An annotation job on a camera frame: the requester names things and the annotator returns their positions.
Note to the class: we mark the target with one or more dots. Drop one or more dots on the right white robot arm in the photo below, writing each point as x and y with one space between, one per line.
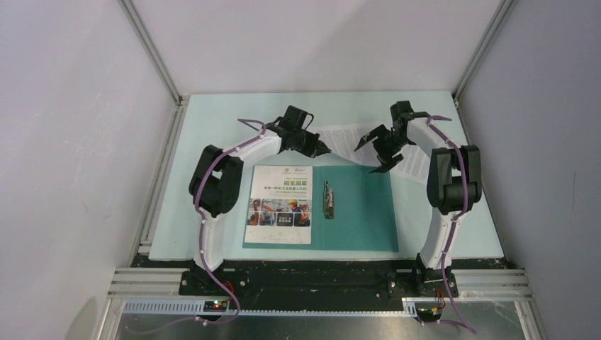
454 181

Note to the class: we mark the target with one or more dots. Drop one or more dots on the printed paper file bottom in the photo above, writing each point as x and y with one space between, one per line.
343 139

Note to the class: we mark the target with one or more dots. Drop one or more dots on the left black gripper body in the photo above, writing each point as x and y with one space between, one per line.
305 142

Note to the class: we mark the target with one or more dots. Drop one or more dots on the controller board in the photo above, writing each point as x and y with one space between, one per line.
429 315
215 306

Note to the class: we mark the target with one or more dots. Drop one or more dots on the light blue table mat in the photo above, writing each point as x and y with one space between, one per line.
216 119

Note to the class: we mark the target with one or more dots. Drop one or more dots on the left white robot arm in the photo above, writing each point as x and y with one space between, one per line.
216 181

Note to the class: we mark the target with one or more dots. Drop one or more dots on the right aluminium frame post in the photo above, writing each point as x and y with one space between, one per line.
495 25

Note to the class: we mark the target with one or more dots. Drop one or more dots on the right controller board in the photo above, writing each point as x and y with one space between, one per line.
429 315

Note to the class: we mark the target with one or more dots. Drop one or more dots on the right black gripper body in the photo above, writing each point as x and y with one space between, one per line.
385 146

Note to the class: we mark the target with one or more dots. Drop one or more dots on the metal folder clip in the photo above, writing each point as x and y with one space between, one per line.
328 201

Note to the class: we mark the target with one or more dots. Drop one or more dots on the white slotted cable duct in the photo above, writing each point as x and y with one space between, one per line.
200 308

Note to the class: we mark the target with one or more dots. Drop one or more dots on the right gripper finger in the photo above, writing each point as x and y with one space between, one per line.
379 131
386 163

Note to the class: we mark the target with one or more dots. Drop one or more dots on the printed paper file top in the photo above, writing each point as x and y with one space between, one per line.
280 208

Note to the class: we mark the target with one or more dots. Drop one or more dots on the left aluminium frame post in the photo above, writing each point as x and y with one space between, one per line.
141 31

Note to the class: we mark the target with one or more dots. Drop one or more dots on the aluminium frame post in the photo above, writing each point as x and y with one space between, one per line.
141 31
495 25

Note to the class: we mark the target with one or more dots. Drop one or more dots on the teal green folder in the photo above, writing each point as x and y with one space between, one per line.
364 212

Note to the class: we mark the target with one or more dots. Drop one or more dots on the printed paper file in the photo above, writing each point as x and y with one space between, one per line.
280 208
343 139

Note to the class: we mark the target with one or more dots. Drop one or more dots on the left controller board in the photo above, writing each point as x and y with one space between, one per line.
215 306

